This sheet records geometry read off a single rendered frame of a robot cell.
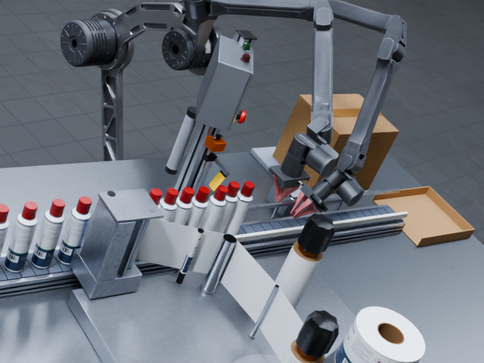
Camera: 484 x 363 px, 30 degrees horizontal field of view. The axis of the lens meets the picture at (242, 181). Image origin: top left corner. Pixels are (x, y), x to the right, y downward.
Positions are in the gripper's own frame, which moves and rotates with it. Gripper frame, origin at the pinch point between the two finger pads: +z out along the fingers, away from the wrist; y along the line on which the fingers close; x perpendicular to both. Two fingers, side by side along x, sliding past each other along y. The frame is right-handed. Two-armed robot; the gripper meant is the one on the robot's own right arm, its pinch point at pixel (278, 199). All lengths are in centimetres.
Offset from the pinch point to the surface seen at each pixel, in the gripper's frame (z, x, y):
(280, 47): 113, 273, 278
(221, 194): 11.3, 17.4, -2.5
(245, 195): 13.4, 17.6, 7.5
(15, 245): 22, 20, -63
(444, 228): 35, 8, 109
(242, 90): -23.1, 18.2, -9.3
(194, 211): 16.7, 17.6, -9.9
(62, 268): 31, 18, -48
